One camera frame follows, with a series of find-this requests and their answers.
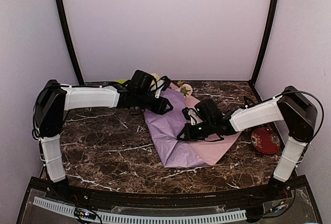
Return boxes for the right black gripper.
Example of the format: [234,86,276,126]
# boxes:
[177,119,215,142]

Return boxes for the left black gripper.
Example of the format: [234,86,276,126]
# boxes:
[136,91,174,115]

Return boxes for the pink purple wrapping paper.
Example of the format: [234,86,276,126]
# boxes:
[143,83,240,169]

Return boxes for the pink carnation stem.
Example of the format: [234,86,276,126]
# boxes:
[177,81,193,98]

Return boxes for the pale yellow flower stem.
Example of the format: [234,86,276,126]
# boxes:
[151,73,160,81]

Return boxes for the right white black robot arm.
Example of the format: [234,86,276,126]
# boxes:
[176,86,322,200]

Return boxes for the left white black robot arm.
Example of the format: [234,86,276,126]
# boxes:
[32,70,173,201]

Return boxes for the green plastic bowl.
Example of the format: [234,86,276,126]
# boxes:
[116,79,128,84]

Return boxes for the red floral pouch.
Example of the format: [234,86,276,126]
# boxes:
[250,127,280,155]

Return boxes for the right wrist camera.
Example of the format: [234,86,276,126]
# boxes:
[182,107,203,126]

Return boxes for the black front rail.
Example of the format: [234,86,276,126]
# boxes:
[28,177,306,209]

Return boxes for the white slotted cable duct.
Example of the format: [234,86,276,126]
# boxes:
[33,197,247,223]

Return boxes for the left black frame post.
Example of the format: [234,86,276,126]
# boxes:
[55,0,85,85]

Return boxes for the black frame post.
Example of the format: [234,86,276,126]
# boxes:
[55,0,85,85]
[249,0,278,87]

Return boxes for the right black frame post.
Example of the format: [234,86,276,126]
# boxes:
[249,0,278,87]

